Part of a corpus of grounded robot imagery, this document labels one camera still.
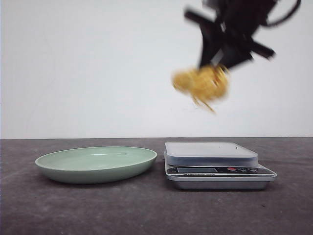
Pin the yellow vermicelli noodle bundle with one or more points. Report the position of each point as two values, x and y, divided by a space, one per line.
203 85

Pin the light green oval plate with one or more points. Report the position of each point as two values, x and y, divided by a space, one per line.
95 165

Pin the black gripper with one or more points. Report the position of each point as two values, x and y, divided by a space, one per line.
232 30

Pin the silver digital kitchen scale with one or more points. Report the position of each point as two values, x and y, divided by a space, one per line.
214 165

